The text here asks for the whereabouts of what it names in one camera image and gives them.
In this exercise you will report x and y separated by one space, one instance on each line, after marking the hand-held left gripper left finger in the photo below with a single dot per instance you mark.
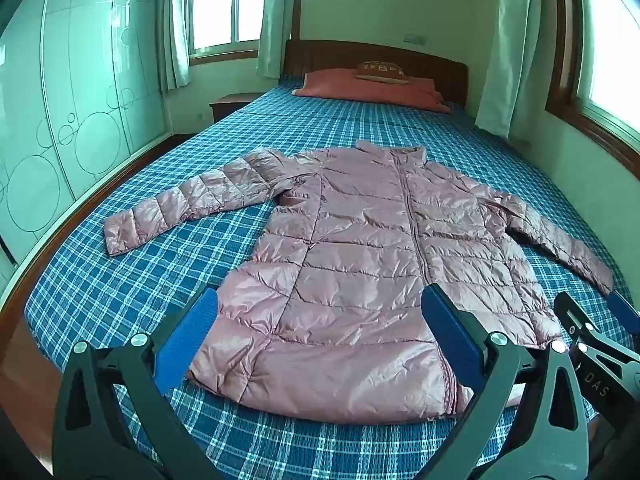
190 332

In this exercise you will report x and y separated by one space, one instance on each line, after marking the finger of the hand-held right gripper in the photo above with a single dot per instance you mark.
625 312
575 317

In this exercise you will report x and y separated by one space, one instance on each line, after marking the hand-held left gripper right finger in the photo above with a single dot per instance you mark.
450 335

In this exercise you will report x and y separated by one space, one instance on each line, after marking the pink quilted puffer jacket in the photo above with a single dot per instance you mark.
350 260

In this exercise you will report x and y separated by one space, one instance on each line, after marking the bed with blue plaid sheet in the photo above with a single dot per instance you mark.
150 270

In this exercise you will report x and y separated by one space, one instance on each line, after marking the wooden nightstand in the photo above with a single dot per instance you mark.
227 106

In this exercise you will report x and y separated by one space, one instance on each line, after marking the orange-red pillow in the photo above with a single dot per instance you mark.
360 91

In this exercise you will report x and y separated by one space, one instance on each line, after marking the large wooden framed window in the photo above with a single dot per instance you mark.
610 50

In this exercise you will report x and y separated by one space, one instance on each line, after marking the small brown printed cushion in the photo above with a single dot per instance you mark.
381 71

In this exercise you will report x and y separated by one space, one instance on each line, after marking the glass door wardrobe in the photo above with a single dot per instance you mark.
75 85

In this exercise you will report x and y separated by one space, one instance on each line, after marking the pale green curtain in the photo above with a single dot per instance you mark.
277 15
515 50
175 25

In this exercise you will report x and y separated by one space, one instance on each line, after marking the dark wooden headboard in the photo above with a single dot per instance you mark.
320 55

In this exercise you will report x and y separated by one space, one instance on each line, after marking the small wooden framed window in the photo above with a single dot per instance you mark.
225 5

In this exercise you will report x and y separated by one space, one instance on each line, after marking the white wall socket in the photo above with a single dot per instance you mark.
413 38

